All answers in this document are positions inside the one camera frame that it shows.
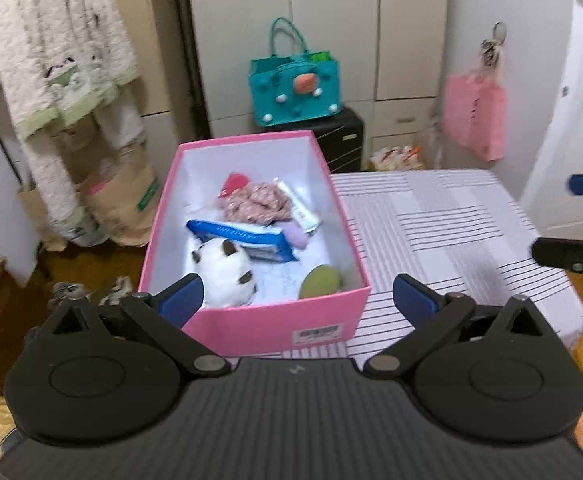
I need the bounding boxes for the teal felt handbag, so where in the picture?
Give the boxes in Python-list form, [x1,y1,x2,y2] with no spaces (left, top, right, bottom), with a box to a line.
[248,16,342,128]

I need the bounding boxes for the pink paper bag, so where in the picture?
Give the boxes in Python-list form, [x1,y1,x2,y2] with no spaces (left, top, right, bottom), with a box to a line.
[442,74,508,162]

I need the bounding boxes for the pink plush strawberry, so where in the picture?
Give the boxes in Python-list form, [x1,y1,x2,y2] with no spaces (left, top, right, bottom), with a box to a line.
[220,172,250,197]

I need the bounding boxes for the white brown plush dog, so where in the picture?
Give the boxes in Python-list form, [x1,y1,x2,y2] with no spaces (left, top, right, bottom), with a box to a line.
[191,237,258,309]

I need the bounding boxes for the grey sandals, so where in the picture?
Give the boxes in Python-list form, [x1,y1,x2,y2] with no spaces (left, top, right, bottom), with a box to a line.
[48,276,133,311]

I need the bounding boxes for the white door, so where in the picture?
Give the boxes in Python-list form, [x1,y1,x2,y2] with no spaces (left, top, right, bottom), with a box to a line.
[520,0,583,240]

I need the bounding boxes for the purple plush toy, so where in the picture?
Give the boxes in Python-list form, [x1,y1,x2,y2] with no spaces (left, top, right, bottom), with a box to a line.
[278,221,309,250]

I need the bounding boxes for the blue wet wipes pack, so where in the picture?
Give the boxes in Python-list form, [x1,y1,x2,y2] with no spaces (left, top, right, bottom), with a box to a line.
[186,220,298,263]

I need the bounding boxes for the green makeup sponge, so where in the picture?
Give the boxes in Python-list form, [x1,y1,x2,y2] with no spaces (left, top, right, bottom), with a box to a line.
[298,264,343,299]

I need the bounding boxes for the cream fleece jacket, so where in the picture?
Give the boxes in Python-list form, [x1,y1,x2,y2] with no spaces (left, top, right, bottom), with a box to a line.
[0,0,144,247]

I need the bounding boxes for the beige wardrobe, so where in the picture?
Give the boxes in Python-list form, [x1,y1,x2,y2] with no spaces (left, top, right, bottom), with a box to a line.
[116,0,448,174]

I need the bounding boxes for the brown paper bag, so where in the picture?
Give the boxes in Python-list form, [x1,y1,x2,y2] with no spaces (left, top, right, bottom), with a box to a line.
[17,145,162,252]

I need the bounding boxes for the pink floral scrunchie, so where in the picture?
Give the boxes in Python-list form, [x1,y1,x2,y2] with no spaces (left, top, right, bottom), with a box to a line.
[220,183,293,226]

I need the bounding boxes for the flat white packet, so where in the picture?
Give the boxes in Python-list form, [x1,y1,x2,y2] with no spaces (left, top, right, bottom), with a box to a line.
[274,179,321,235]

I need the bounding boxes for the black suitcase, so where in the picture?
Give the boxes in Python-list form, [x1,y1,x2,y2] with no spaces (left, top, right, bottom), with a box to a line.
[264,106,365,174]

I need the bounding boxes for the striped pink tablecloth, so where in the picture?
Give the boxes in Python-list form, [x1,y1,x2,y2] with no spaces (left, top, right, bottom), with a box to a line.
[249,170,583,363]

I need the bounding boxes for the floral gift bag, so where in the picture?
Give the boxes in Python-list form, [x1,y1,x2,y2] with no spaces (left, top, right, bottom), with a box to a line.
[369,145,426,171]

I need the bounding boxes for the printed paper sheet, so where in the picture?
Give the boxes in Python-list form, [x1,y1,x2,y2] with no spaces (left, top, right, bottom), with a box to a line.
[252,240,331,306]

